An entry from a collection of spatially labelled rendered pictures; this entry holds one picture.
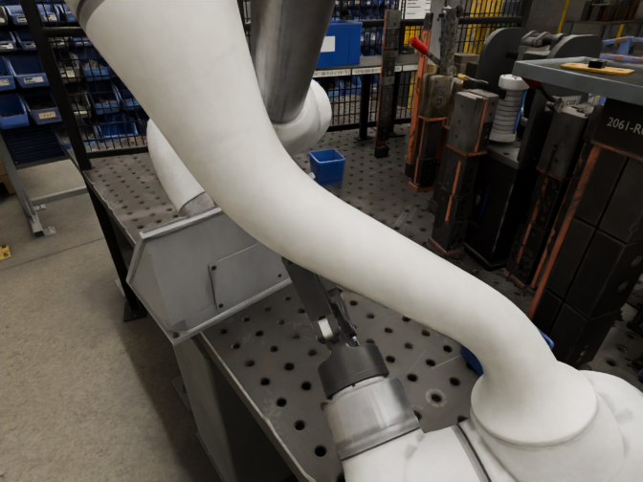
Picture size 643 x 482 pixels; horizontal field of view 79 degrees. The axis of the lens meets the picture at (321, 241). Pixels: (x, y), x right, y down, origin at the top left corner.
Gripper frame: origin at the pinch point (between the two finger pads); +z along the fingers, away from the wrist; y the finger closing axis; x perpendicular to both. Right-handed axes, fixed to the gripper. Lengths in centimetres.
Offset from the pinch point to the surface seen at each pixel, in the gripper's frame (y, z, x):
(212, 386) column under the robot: 32.1, -4.8, -33.1
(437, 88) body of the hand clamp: 42, 49, 46
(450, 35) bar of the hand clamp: 33, 56, 53
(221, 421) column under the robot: 42, -10, -38
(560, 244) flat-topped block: 16.1, -10.9, 34.5
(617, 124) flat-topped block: 0.3, -4.2, 41.7
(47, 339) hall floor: 87, 57, -129
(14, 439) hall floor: 68, 16, -123
